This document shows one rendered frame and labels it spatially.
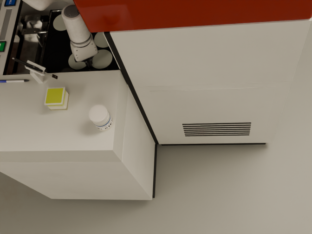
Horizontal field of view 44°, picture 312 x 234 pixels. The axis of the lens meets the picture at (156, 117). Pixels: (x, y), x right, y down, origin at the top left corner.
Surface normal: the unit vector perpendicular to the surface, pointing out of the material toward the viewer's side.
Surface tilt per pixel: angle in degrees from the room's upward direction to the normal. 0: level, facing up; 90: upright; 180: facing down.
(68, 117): 0
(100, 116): 0
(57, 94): 0
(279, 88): 90
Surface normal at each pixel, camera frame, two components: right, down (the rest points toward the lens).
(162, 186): -0.16, -0.40
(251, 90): -0.04, 0.91
